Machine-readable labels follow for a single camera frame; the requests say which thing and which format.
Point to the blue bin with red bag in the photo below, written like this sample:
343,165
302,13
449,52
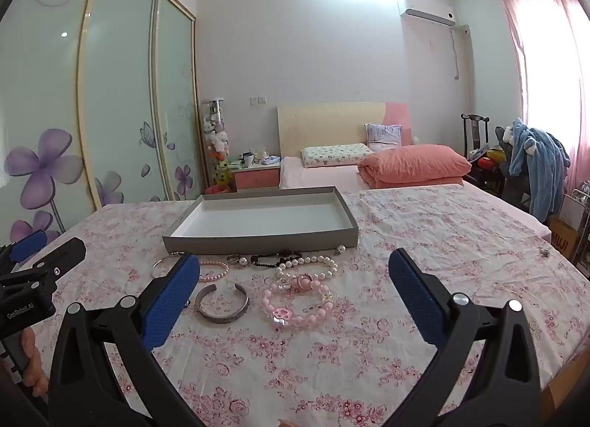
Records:
215,189

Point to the blue fleece robe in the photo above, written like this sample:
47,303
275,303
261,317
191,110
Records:
544,164

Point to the lilac pillow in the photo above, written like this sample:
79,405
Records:
382,136

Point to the beige and pink headboard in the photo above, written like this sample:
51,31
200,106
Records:
322,127

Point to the white wall socket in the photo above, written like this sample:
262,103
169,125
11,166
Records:
258,100

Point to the silver cuff bangle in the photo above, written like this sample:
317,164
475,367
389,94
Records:
216,317

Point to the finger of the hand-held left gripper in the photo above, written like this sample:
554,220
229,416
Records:
28,242
62,255

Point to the pink floral bedsheet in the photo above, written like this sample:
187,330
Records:
368,362

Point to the clear plush toy display tube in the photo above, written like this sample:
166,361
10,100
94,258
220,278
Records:
216,141

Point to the colourful plush toy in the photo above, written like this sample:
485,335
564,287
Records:
491,159

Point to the pink bed mattress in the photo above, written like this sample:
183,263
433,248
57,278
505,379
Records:
318,173

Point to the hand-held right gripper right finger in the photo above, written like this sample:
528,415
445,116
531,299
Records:
415,298

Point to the glass wardrobe with purple flowers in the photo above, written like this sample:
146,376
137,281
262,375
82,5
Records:
115,85

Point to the pink curtain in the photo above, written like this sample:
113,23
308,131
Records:
548,62

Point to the folded coral quilt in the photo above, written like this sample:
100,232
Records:
410,164

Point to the thin silver hoop bangle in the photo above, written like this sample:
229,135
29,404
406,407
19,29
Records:
156,265

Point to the white air conditioner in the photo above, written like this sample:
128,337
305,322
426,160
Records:
426,9

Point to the white mug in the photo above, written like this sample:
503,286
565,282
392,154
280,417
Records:
249,160

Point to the white patterned pillow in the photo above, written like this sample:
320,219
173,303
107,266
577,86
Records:
336,154

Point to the dark wooden chair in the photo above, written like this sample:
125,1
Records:
474,131

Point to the grey shallow tray box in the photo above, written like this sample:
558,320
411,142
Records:
258,219

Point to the pink and beige nightstand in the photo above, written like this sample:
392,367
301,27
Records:
256,178

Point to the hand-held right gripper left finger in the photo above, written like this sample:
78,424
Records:
168,302

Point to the person's left hand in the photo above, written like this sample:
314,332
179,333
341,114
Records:
30,362

